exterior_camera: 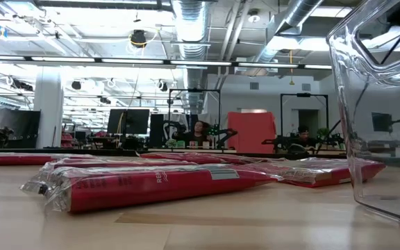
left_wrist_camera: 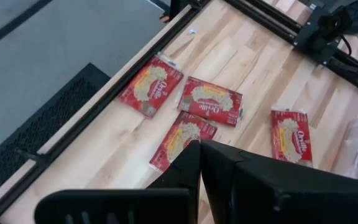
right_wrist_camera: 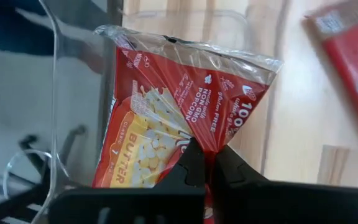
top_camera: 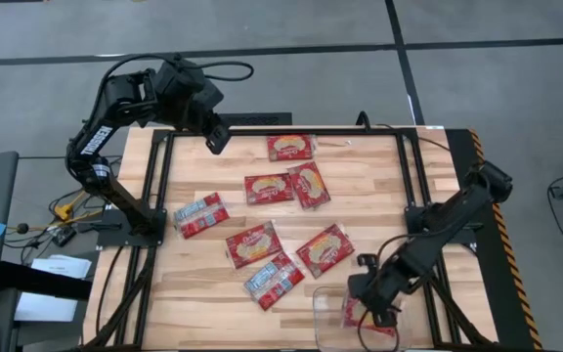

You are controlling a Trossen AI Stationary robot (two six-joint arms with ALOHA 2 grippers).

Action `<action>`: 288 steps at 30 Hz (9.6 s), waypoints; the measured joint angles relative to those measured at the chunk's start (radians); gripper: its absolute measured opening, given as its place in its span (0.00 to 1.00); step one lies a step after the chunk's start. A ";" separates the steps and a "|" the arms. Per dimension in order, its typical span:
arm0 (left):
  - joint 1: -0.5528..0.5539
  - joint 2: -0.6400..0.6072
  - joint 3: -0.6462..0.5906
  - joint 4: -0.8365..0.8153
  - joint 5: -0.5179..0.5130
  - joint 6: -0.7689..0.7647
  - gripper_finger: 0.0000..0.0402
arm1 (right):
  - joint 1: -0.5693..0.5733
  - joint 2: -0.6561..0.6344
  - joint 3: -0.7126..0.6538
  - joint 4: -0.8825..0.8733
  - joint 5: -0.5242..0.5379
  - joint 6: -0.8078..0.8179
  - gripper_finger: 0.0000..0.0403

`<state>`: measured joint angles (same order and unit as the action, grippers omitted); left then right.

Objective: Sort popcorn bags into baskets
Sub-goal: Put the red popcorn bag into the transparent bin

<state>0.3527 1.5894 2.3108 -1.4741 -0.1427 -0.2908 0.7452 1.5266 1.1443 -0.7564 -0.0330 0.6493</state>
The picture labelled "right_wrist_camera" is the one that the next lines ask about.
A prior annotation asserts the black metal frame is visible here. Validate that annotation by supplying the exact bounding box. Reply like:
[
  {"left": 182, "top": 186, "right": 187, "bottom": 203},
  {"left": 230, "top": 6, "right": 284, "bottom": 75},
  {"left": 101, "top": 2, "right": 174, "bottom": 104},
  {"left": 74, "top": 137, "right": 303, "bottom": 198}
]
[{"left": 0, "top": 124, "right": 86, "bottom": 224}]

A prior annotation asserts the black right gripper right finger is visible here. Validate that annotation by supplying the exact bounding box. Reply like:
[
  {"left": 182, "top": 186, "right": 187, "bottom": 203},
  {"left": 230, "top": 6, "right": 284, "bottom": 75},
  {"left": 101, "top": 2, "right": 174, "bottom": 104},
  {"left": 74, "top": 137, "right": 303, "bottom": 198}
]
[{"left": 213, "top": 145, "right": 358, "bottom": 224}]

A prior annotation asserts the clear plastic basket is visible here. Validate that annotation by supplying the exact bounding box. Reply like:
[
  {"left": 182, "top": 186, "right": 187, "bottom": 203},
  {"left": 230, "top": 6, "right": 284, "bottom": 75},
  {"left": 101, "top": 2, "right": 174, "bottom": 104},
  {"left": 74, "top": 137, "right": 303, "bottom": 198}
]
[{"left": 0, "top": 0, "right": 251, "bottom": 224}]

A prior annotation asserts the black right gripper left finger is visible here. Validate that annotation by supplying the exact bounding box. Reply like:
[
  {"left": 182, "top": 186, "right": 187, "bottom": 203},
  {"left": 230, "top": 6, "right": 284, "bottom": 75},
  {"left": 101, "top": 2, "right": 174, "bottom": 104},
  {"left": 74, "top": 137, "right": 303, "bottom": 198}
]
[{"left": 48, "top": 138, "right": 205, "bottom": 224}]

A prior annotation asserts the red butter popcorn bag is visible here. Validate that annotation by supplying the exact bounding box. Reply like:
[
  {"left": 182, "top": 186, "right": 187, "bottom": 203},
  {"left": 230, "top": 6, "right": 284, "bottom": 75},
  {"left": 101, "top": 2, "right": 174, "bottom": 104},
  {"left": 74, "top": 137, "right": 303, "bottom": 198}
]
[
  {"left": 303, "top": 0, "right": 358, "bottom": 147},
  {"left": 91, "top": 24, "right": 284, "bottom": 224}
]

